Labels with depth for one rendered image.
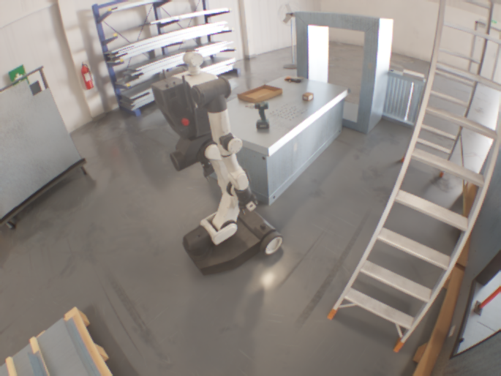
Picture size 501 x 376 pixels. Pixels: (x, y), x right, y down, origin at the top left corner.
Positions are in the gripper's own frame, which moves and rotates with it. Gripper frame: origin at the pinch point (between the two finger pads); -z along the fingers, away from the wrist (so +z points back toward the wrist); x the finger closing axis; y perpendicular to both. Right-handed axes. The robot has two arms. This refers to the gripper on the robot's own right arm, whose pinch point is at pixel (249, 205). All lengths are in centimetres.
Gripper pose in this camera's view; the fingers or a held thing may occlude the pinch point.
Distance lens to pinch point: 156.1
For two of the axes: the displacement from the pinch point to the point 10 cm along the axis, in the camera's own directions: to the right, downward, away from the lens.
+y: -6.0, -4.8, 6.4
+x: 7.6, -5.9, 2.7
